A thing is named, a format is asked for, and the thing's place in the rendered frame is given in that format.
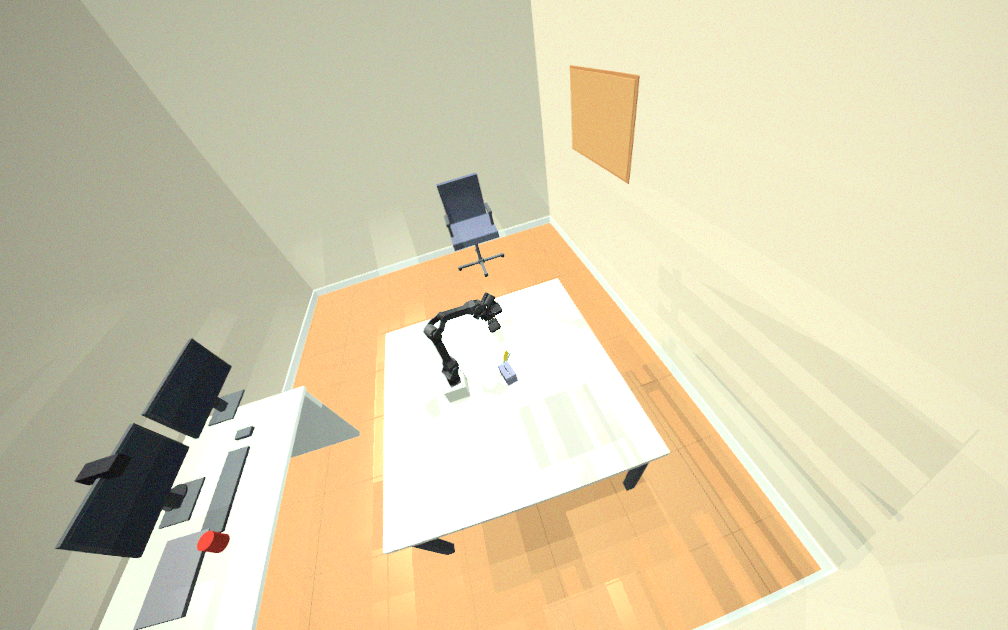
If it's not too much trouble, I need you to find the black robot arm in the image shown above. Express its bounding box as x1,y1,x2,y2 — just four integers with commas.
422,292,502,388

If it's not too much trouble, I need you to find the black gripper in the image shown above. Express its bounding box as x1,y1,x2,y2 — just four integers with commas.
481,307,501,333

